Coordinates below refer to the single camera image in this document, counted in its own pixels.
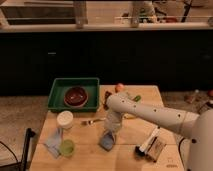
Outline brown wooden bowl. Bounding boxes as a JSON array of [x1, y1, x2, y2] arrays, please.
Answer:
[[64, 86, 88, 107]]

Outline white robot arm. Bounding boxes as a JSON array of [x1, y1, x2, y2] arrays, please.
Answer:
[[106, 93, 213, 171]]

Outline blue sponge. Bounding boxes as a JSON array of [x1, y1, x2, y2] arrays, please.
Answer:
[[99, 132, 115, 151]]

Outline black chair frame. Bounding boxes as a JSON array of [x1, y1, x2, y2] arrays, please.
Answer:
[[0, 128, 36, 171]]

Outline metal fork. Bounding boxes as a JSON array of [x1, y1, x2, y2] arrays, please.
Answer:
[[81, 118, 105, 126]]

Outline wooden brush block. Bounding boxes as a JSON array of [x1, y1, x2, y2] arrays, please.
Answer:
[[146, 137, 166, 162]]

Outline light blue cloth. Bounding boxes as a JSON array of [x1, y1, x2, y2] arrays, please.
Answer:
[[44, 128, 63, 158]]

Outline black cable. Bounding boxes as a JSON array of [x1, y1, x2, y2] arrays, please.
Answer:
[[177, 136, 192, 168]]

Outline green plastic cup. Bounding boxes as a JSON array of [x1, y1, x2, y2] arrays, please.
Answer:
[[59, 139, 75, 157]]

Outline green plastic tray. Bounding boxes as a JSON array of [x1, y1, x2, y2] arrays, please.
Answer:
[[48, 77, 100, 113]]

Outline dark grape bunch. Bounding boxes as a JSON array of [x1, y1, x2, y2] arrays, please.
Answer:
[[103, 91, 112, 110]]

